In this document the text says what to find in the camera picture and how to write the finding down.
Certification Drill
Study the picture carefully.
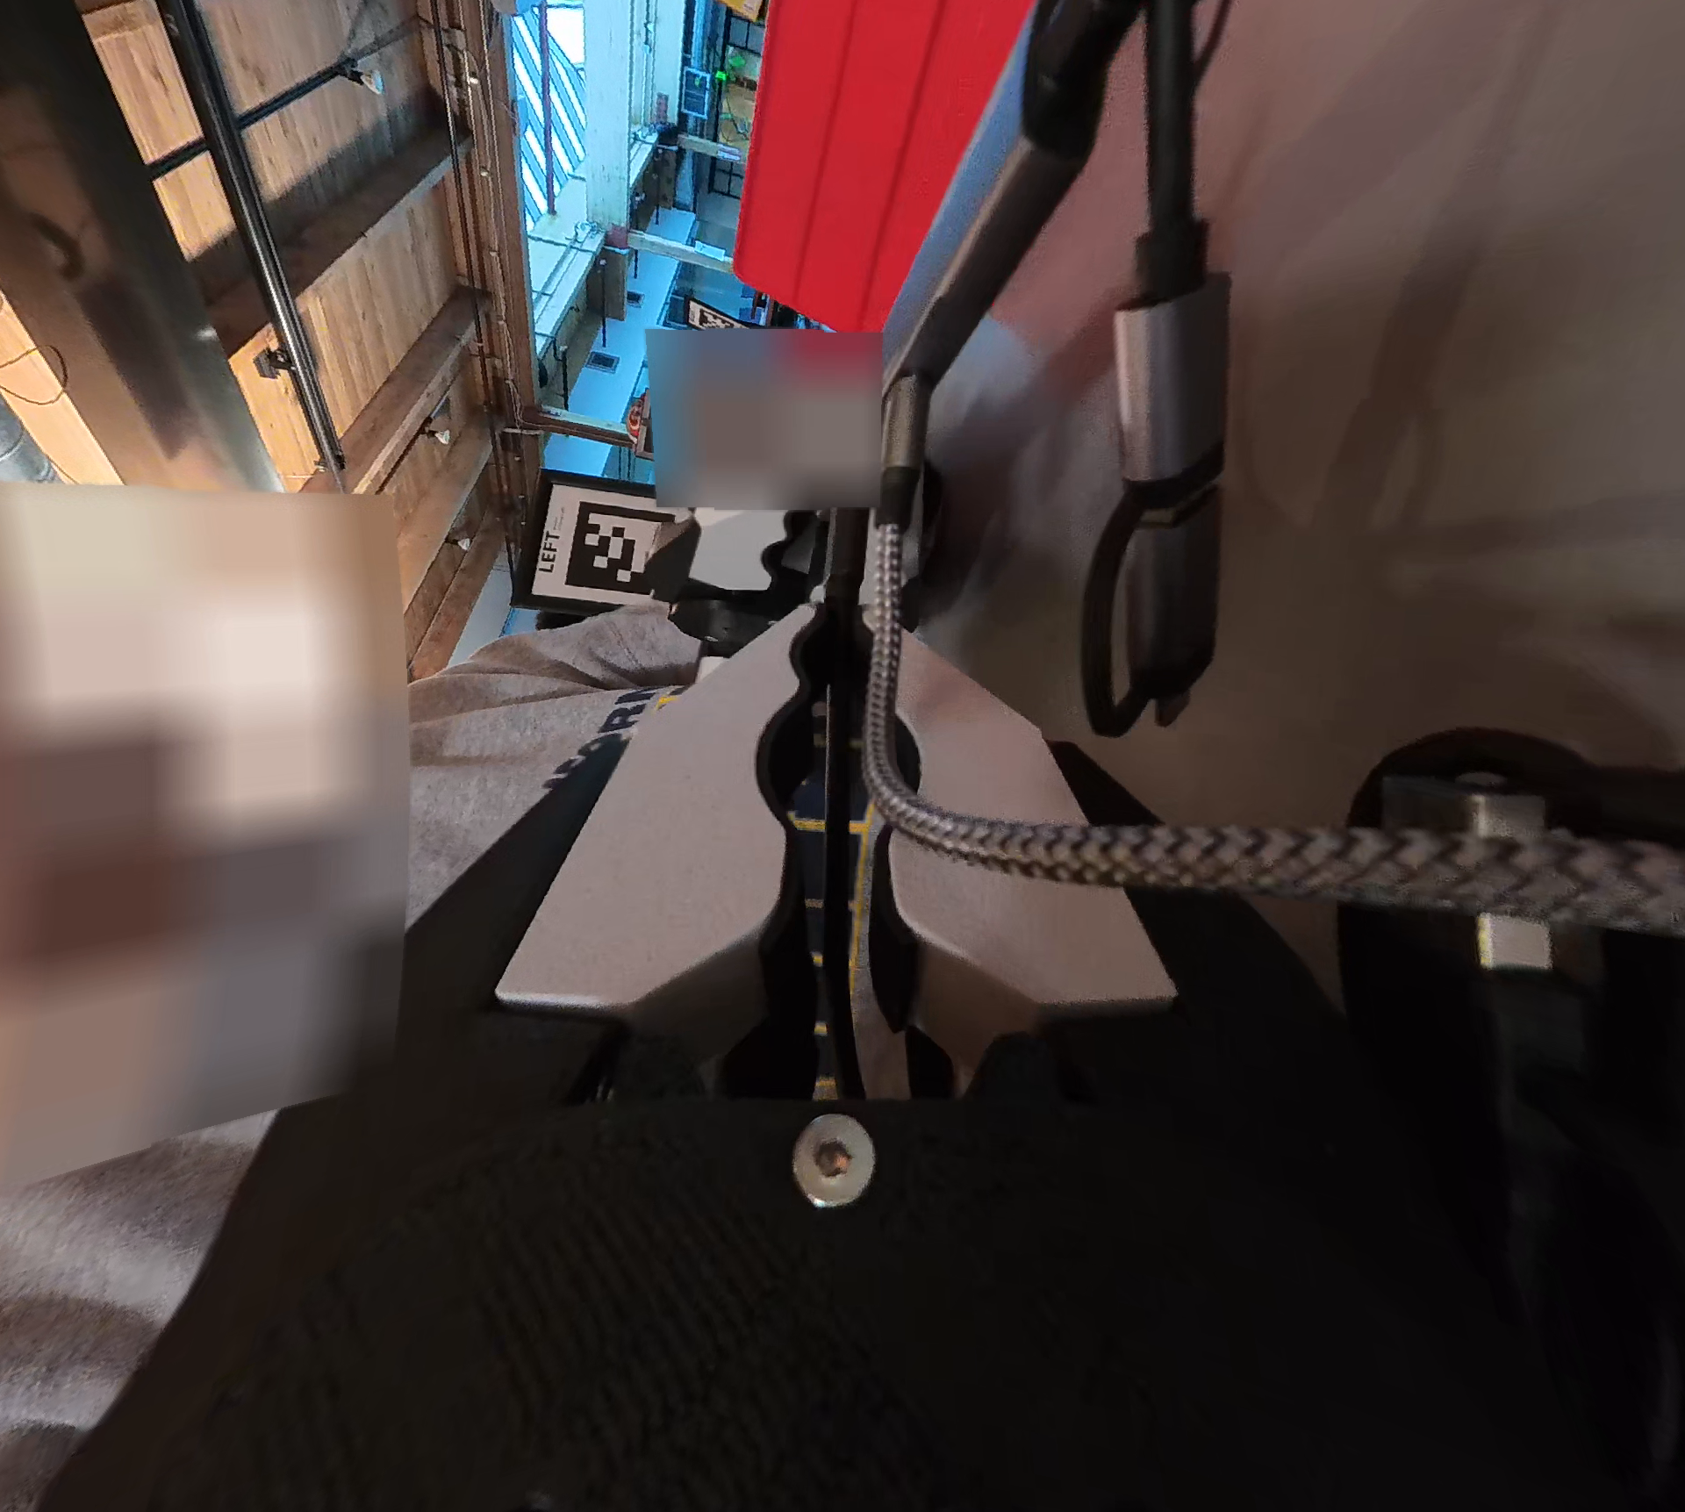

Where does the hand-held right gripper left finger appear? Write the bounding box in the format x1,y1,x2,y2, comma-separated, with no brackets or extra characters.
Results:
495,604,816,1078

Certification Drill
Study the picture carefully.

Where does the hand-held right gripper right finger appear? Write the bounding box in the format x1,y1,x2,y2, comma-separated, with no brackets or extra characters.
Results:
858,618,1180,1036

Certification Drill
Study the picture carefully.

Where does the black hub cable with plug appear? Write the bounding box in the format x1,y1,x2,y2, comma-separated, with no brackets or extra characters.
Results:
1039,0,1243,741

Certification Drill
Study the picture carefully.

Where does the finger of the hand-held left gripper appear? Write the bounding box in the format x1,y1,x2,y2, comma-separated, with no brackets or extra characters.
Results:
685,506,837,611

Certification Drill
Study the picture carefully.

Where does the large red bin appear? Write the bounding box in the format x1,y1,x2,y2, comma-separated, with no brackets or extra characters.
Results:
732,0,1150,332

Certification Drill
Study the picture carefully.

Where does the black mount with metal bracket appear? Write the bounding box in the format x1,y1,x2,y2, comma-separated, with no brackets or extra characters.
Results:
1339,727,1685,1512

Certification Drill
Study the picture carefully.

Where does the grey usb hub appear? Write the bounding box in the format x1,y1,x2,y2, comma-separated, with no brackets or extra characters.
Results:
879,0,1150,399

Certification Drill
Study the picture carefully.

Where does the person's grey sweatshirt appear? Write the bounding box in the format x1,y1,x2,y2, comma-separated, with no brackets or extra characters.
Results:
0,602,871,1512

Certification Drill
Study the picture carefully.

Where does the grey braided usb-c cable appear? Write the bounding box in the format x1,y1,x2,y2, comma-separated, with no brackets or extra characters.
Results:
862,374,1685,937

